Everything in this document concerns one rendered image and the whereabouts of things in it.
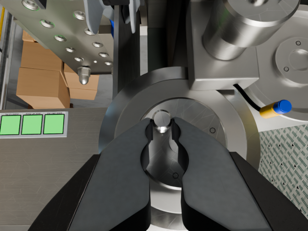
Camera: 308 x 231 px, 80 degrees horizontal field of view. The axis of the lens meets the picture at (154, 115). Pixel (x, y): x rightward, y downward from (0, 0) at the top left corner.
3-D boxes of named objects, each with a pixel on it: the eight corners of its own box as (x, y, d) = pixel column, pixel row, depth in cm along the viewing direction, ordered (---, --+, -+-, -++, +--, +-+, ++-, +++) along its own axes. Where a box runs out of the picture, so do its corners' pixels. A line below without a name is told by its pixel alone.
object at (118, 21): (119, -58, 22) (117, 96, 18) (140, 49, 45) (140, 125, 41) (115, -58, 22) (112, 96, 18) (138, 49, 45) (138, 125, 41)
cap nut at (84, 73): (88, 66, 51) (87, 82, 50) (92, 72, 55) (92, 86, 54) (74, 67, 51) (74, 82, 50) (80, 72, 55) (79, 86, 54)
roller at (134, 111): (241, 77, 17) (254, 214, 15) (191, 120, 42) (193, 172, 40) (115, 79, 17) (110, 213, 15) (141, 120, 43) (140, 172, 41)
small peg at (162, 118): (175, 124, 12) (156, 132, 12) (172, 129, 15) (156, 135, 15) (167, 106, 13) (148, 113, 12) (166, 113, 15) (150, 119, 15)
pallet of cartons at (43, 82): (47, 72, 303) (43, 116, 291) (12, 24, 187) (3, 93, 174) (102, 76, 325) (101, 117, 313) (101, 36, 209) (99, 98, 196)
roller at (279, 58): (354, 1, 18) (382, 120, 16) (241, 86, 43) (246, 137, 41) (232, 5, 19) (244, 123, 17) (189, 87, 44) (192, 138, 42)
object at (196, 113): (188, 211, 14) (115, 145, 15) (184, 204, 16) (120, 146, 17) (247, 136, 15) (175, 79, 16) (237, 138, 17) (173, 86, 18)
